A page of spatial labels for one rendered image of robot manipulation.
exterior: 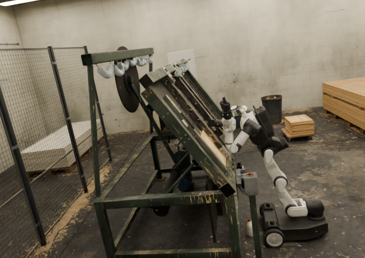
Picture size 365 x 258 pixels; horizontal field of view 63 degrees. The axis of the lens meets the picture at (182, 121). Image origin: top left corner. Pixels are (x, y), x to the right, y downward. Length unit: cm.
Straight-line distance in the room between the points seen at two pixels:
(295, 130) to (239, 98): 263
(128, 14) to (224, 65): 288
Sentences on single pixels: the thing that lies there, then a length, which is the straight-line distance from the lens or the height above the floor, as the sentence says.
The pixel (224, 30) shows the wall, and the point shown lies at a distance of 825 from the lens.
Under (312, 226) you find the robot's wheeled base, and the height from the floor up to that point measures 17.
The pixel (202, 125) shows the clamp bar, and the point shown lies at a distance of 322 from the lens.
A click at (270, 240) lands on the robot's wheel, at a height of 8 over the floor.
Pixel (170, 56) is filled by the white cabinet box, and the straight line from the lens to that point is 687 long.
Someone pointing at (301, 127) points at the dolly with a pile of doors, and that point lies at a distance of 624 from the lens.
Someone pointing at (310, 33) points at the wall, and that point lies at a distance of 867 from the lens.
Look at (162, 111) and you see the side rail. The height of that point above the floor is 162.
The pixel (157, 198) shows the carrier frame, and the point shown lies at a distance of 294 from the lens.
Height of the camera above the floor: 212
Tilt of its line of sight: 14 degrees down
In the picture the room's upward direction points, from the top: 9 degrees counter-clockwise
